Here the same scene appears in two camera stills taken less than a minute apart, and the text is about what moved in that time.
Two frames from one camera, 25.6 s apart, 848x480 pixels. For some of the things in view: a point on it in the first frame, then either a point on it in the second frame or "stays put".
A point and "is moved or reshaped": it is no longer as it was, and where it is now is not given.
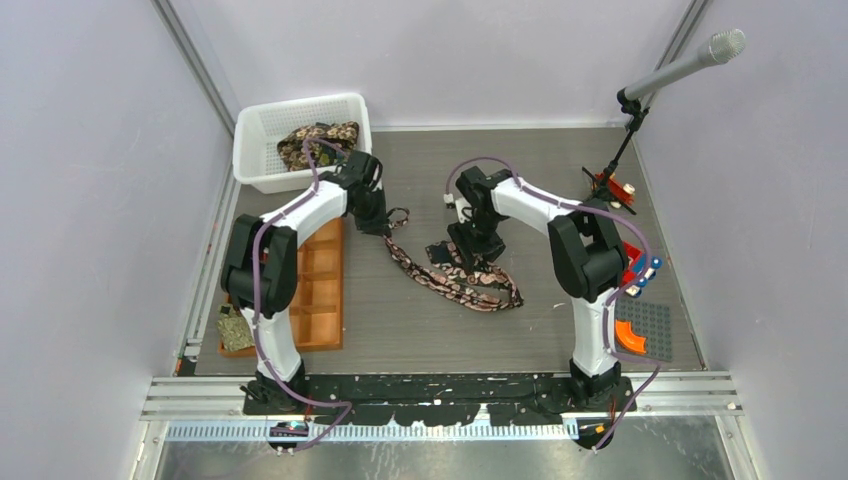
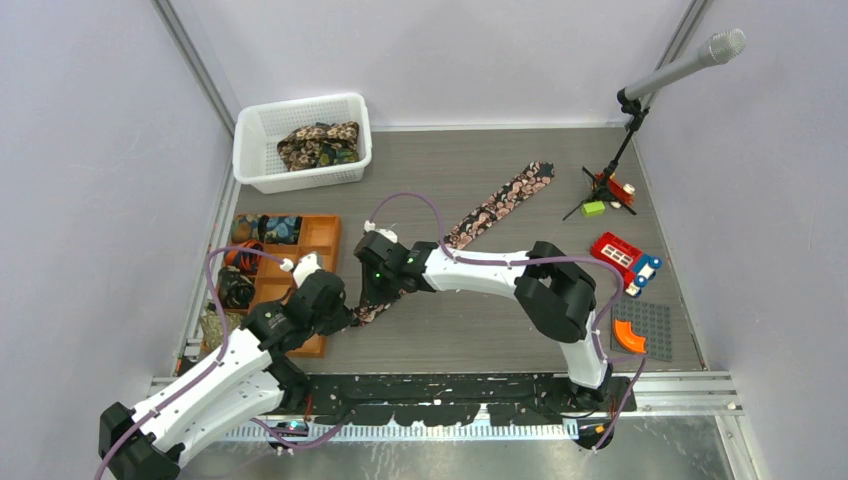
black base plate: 446,400 stays put
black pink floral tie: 484,285 is moved or reshaped
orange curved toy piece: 628,339 stays put
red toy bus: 637,271 stays put
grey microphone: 724,47 stays put
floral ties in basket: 295,156 stays put
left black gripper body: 372,218 -> 327,323
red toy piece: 622,192 stays put
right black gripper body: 481,235 -> 384,278
